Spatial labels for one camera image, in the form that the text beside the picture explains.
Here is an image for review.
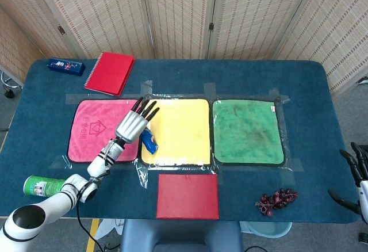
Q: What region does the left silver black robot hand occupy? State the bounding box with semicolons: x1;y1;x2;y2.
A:
114;97;160;144

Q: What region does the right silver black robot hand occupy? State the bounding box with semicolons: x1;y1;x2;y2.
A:
327;142;368;224

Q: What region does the pink towel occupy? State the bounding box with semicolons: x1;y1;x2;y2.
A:
67;98;141;163

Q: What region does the yellow towel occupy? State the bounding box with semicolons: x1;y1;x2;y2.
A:
140;98;212;167

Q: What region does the green towel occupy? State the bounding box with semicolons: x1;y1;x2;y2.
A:
212;98;286;167

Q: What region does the clear tape strip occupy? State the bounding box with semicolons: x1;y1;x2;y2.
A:
133;159;149;190
140;79;154;100
204;82;217;100
268;87;292;104

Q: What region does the red spiral notebook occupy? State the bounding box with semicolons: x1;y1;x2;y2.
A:
84;51;136;97

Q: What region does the dark red grape bunch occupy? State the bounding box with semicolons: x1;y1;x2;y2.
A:
255;188;299;217

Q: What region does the red square mat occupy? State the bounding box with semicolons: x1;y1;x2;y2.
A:
156;173;220;220

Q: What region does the dark blue printed box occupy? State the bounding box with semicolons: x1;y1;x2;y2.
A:
46;58;86;77

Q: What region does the light blue bucket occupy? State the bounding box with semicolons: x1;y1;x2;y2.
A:
246;222;294;239

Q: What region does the white crumpled cloth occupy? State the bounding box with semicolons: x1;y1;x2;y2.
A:
94;219;125;243

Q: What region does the green cylindrical can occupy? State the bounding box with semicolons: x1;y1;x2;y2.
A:
23;175;67;198

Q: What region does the grey-blue chair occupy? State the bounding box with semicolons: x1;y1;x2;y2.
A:
120;219;244;252

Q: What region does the bamboo folding screen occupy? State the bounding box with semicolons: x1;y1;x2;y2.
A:
0;0;368;99

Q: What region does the blue felt table cover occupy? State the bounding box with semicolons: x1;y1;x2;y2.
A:
0;59;360;224

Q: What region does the chrome stool base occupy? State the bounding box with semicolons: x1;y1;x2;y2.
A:
0;70;24;100

